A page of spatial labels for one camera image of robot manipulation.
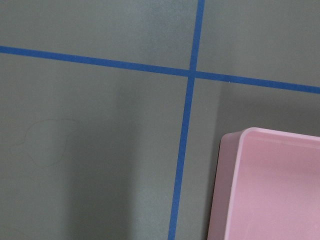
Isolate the pink plastic bin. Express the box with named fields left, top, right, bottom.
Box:
left=207, top=127, right=320, bottom=240

